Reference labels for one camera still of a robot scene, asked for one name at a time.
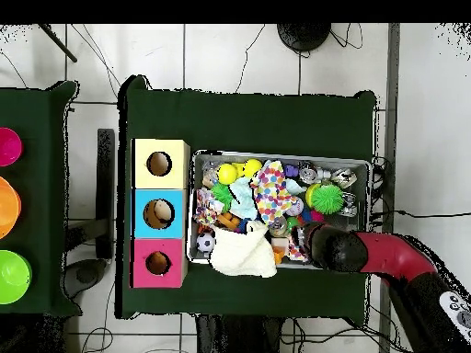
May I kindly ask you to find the colourful polka dot cloth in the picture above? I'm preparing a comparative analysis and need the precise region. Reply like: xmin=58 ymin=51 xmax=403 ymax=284
xmin=193 ymin=187 xmax=224 ymax=227
xmin=286 ymin=226 xmax=309 ymax=263
xmin=249 ymin=159 xmax=300 ymax=226

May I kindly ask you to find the cream knitted cloth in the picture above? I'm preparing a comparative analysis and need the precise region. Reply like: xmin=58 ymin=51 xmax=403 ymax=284
xmin=208 ymin=219 xmax=278 ymax=279

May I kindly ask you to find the wooden box with three holes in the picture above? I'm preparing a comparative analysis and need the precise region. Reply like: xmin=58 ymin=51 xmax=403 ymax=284
xmin=131 ymin=138 xmax=190 ymax=289

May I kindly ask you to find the shallow mesh bin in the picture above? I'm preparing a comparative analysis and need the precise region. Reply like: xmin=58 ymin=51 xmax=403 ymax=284
xmin=187 ymin=148 xmax=373 ymax=272

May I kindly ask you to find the mint green cloth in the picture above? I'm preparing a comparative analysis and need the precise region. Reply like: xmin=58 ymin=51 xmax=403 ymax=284
xmin=228 ymin=176 xmax=307 ymax=221

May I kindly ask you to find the yellow tennis ball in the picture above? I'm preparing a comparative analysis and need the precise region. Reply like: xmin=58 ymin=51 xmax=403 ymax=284
xmin=215 ymin=163 xmax=239 ymax=186

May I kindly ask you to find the smooth yellow ball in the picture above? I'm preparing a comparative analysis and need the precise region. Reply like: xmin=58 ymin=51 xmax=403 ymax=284
xmin=242 ymin=158 xmax=264 ymax=177

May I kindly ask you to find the small soccer ball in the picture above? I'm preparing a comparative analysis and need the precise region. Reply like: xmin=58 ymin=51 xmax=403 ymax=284
xmin=195 ymin=233 xmax=215 ymax=254

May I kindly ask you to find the plain wooden block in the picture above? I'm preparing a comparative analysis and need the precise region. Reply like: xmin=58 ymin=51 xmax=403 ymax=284
xmin=270 ymin=237 xmax=291 ymax=255

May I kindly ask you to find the dark green tablecloth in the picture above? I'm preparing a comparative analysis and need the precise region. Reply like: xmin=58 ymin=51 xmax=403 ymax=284
xmin=116 ymin=74 xmax=379 ymax=326

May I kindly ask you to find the green spiky toy with eyes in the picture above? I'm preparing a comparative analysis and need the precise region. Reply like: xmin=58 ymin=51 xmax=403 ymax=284
xmin=310 ymin=183 xmax=345 ymax=215

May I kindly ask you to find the black upright panel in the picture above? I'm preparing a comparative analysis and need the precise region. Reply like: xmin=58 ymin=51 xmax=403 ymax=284
xmin=95 ymin=128 xmax=116 ymax=260

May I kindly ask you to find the dark grey rounded base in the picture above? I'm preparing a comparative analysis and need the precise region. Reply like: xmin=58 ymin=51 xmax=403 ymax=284
xmin=60 ymin=257 xmax=109 ymax=300

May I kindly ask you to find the black round stand base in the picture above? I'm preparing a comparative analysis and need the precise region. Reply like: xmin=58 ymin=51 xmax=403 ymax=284
xmin=276 ymin=23 xmax=332 ymax=52

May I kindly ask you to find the dark green cloth side table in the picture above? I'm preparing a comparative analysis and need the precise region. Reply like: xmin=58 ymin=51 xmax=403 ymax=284
xmin=0 ymin=80 xmax=83 ymax=317

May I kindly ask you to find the orange plastic bowl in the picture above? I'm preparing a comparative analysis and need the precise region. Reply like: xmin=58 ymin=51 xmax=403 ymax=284
xmin=0 ymin=176 xmax=22 ymax=240

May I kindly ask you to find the pink plastic bowl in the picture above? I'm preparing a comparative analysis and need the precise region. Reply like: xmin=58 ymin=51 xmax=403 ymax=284
xmin=0 ymin=127 xmax=24 ymax=167

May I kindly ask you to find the black pole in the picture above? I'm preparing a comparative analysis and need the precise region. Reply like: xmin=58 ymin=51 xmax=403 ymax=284
xmin=38 ymin=23 xmax=78 ymax=63

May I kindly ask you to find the green plastic bowl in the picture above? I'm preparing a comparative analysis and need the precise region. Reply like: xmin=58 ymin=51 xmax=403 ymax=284
xmin=0 ymin=249 xmax=33 ymax=305

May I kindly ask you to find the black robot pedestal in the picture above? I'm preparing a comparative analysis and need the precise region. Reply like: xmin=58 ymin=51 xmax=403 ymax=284
xmin=194 ymin=313 xmax=284 ymax=353

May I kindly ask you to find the black cable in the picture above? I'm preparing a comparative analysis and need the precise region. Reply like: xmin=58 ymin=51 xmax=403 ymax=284
xmin=371 ymin=209 xmax=471 ymax=220

